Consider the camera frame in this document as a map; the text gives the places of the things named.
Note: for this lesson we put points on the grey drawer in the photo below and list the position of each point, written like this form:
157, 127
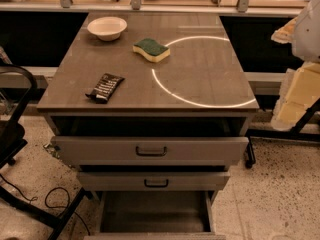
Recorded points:
168, 215
134, 181
181, 151

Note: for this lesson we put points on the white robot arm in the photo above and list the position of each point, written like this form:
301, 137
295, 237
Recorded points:
300, 89

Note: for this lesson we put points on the grey drawer cabinet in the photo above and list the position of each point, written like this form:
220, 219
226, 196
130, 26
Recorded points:
199, 90

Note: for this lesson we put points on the black snack bar wrapper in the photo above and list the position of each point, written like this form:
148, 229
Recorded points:
105, 88

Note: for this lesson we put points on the green yellow sponge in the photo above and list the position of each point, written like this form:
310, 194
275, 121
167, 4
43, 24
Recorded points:
151, 50

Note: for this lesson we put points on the white bowl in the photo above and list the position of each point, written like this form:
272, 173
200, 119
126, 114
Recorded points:
107, 28

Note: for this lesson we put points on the black office chair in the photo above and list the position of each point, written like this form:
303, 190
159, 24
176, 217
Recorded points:
11, 142

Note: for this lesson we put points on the black top drawer handle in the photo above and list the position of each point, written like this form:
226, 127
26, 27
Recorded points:
152, 153

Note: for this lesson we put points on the black drawer handle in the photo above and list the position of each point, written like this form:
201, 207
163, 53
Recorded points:
152, 153
156, 183

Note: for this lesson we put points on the black middle drawer handle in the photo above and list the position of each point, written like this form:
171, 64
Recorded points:
156, 183

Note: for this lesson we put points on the black stand frame right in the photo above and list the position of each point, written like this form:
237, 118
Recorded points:
295, 133

